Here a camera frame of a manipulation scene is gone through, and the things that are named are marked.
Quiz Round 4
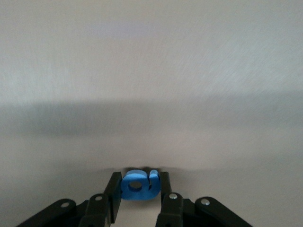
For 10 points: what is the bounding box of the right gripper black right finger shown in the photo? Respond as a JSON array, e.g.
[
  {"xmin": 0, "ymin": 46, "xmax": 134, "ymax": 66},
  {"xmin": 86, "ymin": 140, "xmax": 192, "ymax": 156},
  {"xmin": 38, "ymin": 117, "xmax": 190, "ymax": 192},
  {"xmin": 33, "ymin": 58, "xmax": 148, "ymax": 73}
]
[{"xmin": 155, "ymin": 171, "xmax": 254, "ymax": 227}]

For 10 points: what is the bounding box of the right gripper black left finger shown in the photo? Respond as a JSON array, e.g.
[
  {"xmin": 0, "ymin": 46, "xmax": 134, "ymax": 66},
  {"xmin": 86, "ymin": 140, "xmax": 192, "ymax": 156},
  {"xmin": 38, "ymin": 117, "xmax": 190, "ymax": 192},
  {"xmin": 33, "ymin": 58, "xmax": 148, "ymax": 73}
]
[{"xmin": 15, "ymin": 172, "xmax": 123, "ymax": 227}]

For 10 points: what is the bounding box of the blue small letter a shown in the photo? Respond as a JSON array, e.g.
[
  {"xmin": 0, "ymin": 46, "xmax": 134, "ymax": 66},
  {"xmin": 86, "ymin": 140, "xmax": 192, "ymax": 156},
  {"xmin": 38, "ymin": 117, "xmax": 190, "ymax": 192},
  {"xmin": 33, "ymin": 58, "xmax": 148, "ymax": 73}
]
[{"xmin": 120, "ymin": 168, "xmax": 161, "ymax": 201}]

